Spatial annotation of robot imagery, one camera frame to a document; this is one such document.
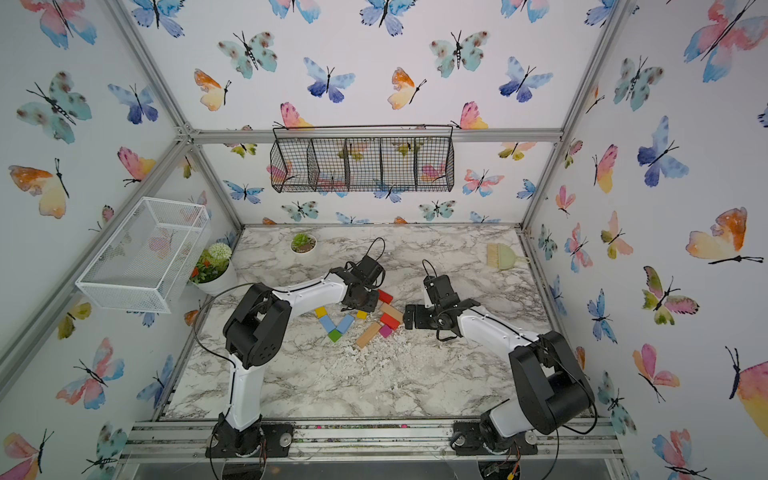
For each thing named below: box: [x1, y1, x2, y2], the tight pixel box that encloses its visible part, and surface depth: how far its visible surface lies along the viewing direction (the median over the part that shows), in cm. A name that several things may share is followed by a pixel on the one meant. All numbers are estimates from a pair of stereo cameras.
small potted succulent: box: [290, 233, 318, 254], surface depth 106 cm
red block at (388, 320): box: [380, 313, 401, 330], surface depth 96 cm
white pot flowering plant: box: [189, 242, 238, 295], surface depth 95 cm
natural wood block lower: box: [356, 322, 382, 349], surface depth 93 cm
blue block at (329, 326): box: [319, 315, 336, 333], surface depth 96 cm
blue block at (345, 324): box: [336, 314, 354, 334], surface depth 96 cm
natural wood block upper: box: [380, 303, 403, 323], surface depth 98 cm
